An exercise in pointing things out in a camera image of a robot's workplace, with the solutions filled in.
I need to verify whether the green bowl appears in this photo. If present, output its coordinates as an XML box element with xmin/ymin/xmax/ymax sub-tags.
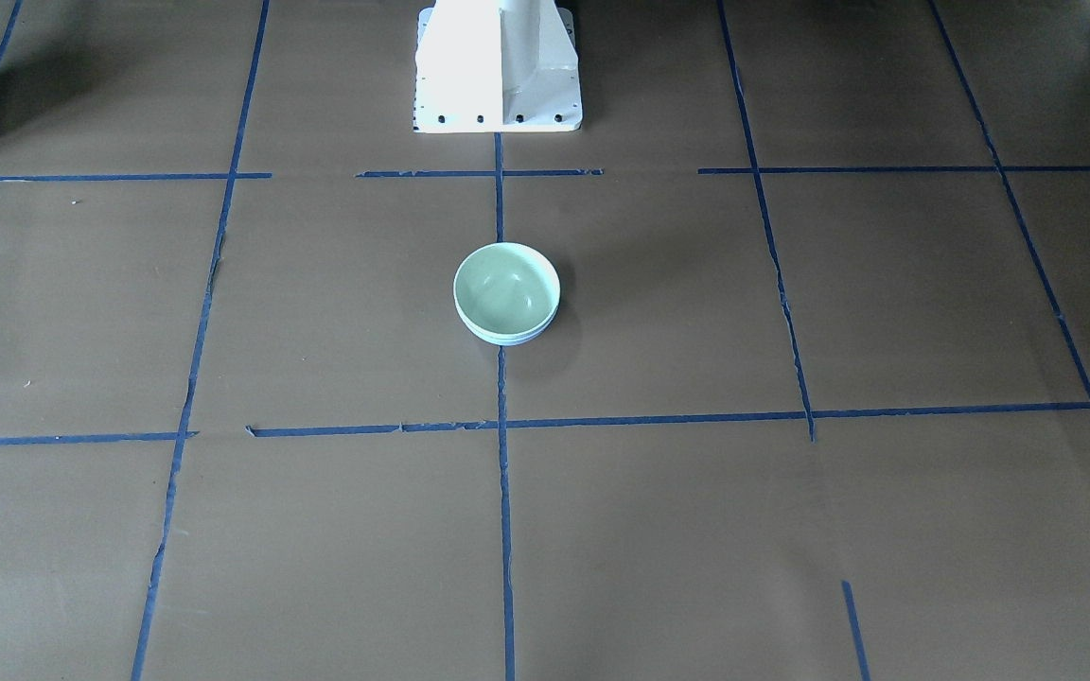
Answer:
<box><xmin>451</xmin><ymin>242</ymin><xmax>561</xmax><ymax>306</ymax></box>

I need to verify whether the white plate with black knobs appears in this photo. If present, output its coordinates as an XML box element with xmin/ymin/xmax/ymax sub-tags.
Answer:
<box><xmin>413</xmin><ymin>1</ymin><xmax>584</xmax><ymax>134</ymax></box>

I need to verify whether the brown paper table cover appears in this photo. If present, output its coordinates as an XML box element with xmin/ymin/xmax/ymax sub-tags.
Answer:
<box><xmin>0</xmin><ymin>1</ymin><xmax>1090</xmax><ymax>680</ymax></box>

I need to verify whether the blue bowl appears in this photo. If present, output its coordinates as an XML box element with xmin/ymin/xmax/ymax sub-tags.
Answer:
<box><xmin>455</xmin><ymin>299</ymin><xmax>561</xmax><ymax>346</ymax></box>

